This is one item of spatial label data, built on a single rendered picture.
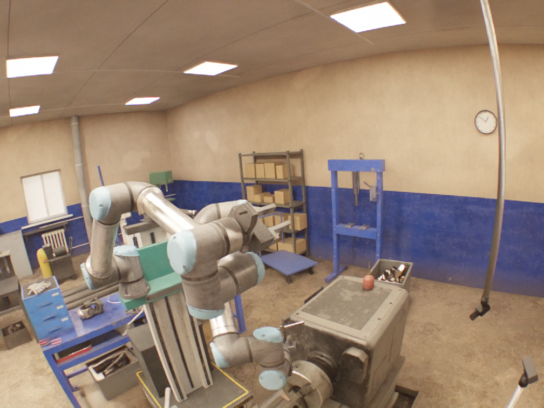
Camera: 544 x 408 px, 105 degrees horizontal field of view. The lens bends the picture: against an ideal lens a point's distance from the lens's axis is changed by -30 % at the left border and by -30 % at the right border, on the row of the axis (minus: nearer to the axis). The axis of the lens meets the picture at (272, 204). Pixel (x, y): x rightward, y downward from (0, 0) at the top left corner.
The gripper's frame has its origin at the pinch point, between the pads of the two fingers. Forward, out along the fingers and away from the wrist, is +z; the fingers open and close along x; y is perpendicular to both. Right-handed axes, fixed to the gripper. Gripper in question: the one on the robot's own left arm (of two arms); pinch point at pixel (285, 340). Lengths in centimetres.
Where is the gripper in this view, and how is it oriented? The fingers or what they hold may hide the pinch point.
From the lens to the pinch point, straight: 132.5
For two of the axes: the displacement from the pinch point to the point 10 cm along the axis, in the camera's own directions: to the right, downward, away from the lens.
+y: -3.1, -9.5, 0.6
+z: 1.8, 0.0, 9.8
